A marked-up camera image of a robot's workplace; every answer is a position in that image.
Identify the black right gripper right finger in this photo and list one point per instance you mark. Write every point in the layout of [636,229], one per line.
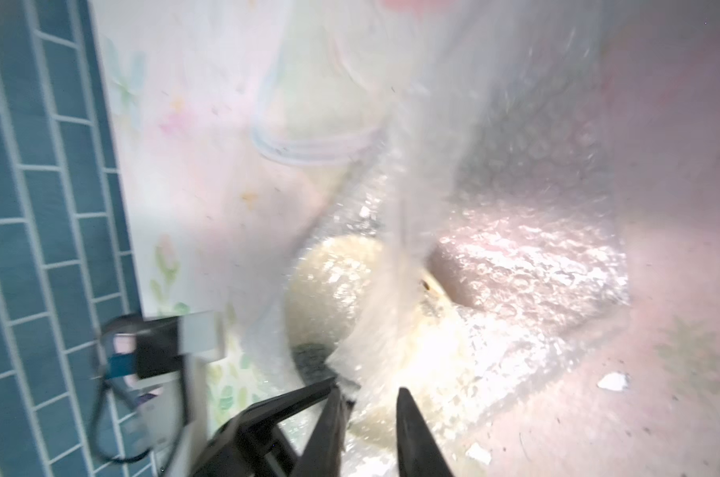
[417,452]

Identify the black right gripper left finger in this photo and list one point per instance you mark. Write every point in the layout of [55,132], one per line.
[323,452]

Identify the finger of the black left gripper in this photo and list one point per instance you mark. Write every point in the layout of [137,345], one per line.
[252,443]

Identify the clear bubble wrap sheet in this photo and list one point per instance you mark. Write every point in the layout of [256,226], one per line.
[490,174]

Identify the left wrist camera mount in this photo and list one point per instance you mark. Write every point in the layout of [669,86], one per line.
[158,369]

